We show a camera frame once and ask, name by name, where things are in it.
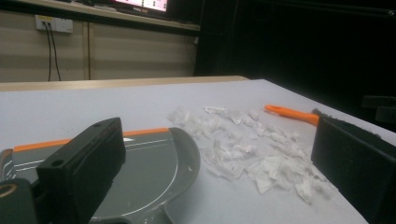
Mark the white wall outlet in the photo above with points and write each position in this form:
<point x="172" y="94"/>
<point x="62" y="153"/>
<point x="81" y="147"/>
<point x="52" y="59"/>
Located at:
<point x="59" y="25"/>

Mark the pile of white paper scraps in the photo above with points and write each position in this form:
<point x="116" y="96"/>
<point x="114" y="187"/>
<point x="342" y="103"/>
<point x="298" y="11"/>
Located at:
<point x="274" y="165"/>

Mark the computer monitor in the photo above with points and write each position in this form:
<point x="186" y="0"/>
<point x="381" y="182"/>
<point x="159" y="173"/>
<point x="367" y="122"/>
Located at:
<point x="146" y="3"/>

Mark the long beige wall shelf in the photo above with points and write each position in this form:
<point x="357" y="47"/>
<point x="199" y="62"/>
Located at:
<point x="102" y="14"/>

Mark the light wooden table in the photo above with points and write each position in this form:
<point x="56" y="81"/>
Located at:
<point x="93" y="83"/>

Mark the grey dustpan with orange lip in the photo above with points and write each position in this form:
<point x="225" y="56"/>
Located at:
<point x="149" y="174"/>

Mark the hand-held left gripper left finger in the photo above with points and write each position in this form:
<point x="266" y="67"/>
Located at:
<point x="81" y="174"/>

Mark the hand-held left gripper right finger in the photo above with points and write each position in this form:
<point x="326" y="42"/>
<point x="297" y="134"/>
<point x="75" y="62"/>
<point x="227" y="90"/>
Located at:
<point x="355" y="174"/>

